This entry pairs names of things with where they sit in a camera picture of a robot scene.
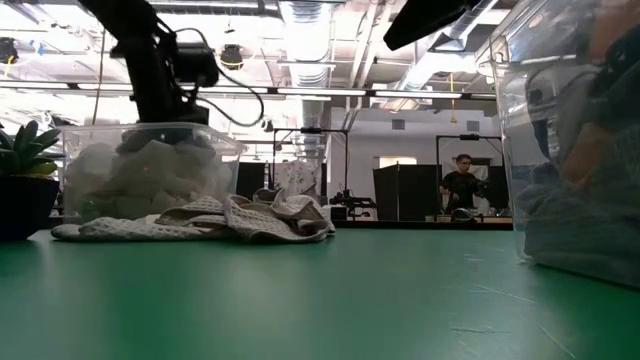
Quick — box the green table mat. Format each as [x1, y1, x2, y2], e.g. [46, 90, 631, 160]
[0, 227, 640, 360]

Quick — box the grey white-checked towel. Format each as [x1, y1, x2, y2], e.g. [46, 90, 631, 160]
[529, 64, 601, 166]

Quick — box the grey waffle towel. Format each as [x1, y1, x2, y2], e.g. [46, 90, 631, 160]
[64, 134, 236, 221]

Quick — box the black ceiling camera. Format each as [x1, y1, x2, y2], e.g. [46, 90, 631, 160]
[219, 43, 245, 71]

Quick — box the black metal frame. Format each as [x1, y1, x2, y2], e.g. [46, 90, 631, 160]
[435, 133, 504, 174]
[272, 126, 350, 191]

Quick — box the green succulent plant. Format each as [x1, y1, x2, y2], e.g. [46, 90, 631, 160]
[0, 118, 67, 179]

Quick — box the clear plastic bin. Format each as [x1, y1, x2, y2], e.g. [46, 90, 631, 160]
[59, 122, 247, 224]
[474, 0, 640, 291]

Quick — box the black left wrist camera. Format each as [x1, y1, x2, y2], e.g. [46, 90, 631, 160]
[172, 42, 221, 89]

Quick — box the person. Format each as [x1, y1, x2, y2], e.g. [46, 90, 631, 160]
[438, 153, 485, 214]

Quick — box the black plant pot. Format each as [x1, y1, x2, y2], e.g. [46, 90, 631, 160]
[0, 173, 62, 243]

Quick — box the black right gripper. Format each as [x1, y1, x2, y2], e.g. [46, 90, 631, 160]
[383, 0, 482, 52]

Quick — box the silver ribbed ceiling duct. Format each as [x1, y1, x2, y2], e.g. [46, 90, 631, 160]
[277, 0, 337, 164]

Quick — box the hanging yellow cord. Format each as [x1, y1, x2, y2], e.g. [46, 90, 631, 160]
[91, 29, 110, 126]

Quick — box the patterned white cloth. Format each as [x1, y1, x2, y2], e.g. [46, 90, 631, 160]
[273, 159, 324, 197]

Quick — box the long ceiling light bar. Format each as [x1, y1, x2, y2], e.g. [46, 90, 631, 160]
[0, 79, 499, 104]

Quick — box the black ceiling device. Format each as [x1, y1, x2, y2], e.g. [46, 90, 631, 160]
[0, 37, 20, 66]

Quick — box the dark grey towel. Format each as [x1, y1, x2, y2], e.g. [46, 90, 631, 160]
[594, 24, 640, 131]

